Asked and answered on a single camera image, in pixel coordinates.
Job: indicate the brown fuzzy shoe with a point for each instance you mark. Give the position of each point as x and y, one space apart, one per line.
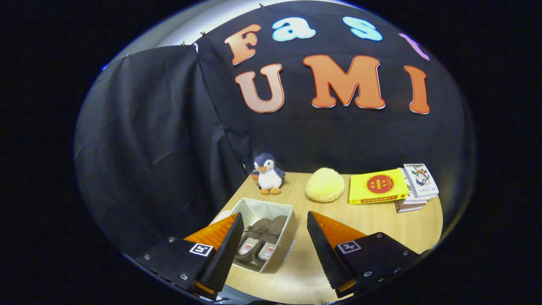
277 226
254 232

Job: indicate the row of black cloth clips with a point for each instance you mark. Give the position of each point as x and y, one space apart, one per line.
203 34

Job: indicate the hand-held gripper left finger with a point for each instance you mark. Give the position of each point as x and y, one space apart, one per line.
224 258

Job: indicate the white book with brown spine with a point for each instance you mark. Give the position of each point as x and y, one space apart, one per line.
410 205

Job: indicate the yellow book with red circle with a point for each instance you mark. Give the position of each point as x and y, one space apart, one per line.
377 186

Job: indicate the blue and white penguin plush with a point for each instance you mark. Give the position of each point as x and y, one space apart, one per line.
269 178

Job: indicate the yellow bread-shaped plush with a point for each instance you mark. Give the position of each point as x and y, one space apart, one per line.
325 185

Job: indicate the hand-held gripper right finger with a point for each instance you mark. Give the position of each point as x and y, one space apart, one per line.
324 250

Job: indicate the cream fabric storage box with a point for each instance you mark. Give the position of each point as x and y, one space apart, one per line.
258 205

